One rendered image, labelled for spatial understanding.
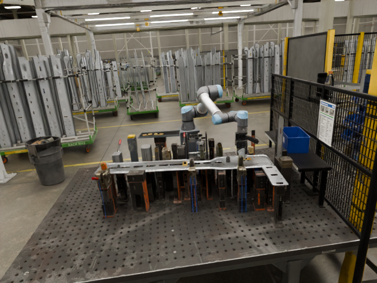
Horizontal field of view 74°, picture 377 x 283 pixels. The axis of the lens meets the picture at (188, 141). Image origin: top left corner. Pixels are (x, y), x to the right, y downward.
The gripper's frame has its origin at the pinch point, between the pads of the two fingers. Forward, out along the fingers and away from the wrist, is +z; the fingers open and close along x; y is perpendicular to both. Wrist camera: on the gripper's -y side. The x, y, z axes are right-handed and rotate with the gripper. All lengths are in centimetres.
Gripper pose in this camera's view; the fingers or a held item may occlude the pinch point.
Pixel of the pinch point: (245, 156)
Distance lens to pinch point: 195.6
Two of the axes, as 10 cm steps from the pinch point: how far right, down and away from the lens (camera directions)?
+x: -0.3, 3.2, -9.5
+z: 0.7, 9.5, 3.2
